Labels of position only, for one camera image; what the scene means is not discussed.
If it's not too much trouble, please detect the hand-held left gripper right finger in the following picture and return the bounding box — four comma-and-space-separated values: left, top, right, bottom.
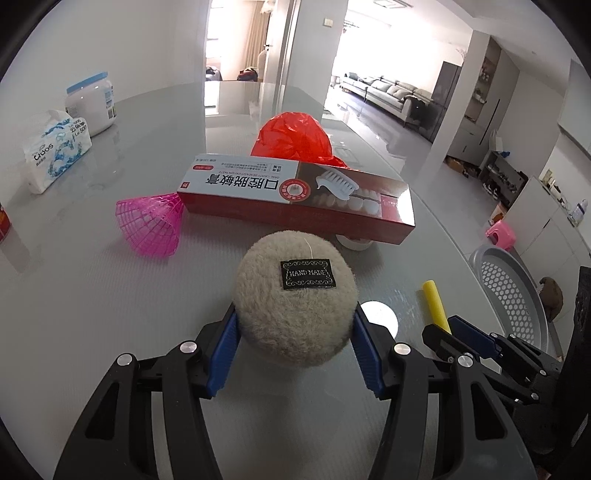
353, 302, 536, 480

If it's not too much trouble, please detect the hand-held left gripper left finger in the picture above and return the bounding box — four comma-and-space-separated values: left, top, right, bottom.
53, 302, 241, 480

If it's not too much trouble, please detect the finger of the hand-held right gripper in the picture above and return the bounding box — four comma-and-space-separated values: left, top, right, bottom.
447, 315, 502, 357
422, 324, 472, 363

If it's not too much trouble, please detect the yellow foam tube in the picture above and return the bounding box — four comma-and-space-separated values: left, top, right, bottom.
421, 280, 452, 334

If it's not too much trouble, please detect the grey perforated basket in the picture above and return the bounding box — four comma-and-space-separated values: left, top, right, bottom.
468, 244, 552, 358

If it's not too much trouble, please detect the beige fuzzy ball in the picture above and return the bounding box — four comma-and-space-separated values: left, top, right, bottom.
231, 229, 358, 367

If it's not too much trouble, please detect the white round lid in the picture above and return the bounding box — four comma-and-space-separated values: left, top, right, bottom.
359, 301, 399, 337

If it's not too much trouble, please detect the brown furry object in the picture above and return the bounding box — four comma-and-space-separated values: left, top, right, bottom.
538, 276, 565, 322

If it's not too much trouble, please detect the pink plastic stool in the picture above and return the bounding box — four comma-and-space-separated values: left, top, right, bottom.
485, 220, 515, 251

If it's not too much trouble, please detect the white tape roll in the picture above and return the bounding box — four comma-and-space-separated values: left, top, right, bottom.
335, 233, 372, 251

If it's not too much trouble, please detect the white low cabinet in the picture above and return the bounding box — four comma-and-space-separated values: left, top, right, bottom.
508, 175, 591, 268

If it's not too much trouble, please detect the pink mesh cone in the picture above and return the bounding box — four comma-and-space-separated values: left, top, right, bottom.
115, 193, 185, 258

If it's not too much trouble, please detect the shoe rack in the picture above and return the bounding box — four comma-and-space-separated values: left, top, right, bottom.
480, 150, 529, 199

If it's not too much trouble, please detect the red white toothpaste box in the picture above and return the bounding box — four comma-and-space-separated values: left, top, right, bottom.
178, 153, 416, 244

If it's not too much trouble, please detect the red plastic bag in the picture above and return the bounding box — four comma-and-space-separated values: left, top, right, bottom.
250, 111, 352, 169

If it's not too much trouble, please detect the dark tall cabinet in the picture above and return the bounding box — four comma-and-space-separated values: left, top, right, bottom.
429, 61, 462, 141

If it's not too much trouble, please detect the grey sofa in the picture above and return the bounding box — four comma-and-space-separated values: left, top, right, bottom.
342, 72, 437, 127

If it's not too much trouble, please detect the white blue tissue pack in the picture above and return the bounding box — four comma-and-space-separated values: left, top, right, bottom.
23, 110, 92, 195

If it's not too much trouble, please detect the white jar with blue lid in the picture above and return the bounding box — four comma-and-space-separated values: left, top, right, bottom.
65, 71, 116, 137

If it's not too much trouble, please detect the white room door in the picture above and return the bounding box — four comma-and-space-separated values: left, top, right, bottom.
272, 0, 301, 84

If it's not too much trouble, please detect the grey wall cupboard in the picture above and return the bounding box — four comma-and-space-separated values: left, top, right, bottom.
450, 37, 518, 160

